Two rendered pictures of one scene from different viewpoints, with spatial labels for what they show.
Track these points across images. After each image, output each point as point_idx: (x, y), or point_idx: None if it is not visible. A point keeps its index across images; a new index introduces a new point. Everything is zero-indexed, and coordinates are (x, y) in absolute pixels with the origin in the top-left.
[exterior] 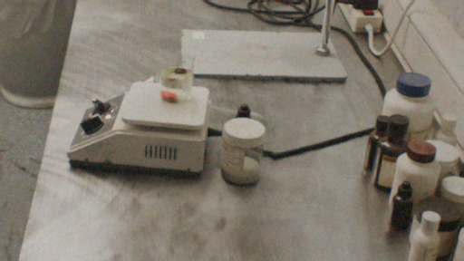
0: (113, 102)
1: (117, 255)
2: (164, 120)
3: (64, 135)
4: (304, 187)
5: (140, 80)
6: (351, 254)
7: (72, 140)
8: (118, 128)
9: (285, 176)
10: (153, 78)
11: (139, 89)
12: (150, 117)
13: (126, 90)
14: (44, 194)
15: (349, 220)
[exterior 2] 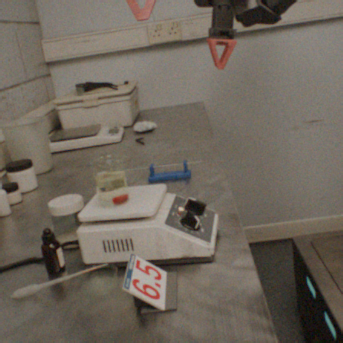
0: (177, 222)
1: (173, 193)
2: (130, 187)
3: (231, 249)
4: (30, 242)
5: (148, 342)
6: (36, 213)
7: (216, 223)
8: (170, 194)
9: (38, 246)
10: (129, 285)
11: (148, 204)
12: (141, 187)
13: (170, 318)
14: (228, 209)
15: (19, 228)
